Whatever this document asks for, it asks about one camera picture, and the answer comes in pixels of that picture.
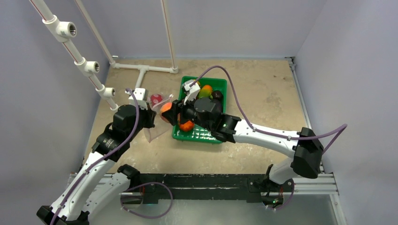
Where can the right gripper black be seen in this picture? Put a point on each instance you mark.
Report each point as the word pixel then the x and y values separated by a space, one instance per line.
pixel 175 111

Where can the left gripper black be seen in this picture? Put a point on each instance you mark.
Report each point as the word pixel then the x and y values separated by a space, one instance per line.
pixel 149 113

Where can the peach fruit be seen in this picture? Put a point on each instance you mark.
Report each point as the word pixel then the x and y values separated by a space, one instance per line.
pixel 167 106

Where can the clear zip top bag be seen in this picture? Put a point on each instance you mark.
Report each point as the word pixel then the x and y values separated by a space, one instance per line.
pixel 160 126

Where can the red tomato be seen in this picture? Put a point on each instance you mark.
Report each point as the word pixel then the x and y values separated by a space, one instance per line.
pixel 156 98

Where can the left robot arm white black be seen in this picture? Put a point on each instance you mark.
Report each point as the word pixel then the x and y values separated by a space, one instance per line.
pixel 82 200

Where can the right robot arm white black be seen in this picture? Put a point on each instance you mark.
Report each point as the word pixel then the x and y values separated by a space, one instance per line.
pixel 303 151

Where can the green plastic tray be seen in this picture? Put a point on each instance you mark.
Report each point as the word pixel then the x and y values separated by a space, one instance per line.
pixel 198 134

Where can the green orange mango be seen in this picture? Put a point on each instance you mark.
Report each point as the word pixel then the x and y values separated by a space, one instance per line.
pixel 205 91

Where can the dark purple plum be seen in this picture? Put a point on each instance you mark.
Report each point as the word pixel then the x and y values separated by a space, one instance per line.
pixel 216 94

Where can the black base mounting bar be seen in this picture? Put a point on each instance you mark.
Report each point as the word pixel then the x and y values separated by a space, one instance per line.
pixel 245 187

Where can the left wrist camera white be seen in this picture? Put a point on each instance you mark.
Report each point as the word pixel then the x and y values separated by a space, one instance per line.
pixel 138 96

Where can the white PVC pipe frame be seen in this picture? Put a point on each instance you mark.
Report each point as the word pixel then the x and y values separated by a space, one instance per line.
pixel 64 31

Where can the aluminium frame rail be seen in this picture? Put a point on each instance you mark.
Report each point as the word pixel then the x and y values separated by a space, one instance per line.
pixel 85 196

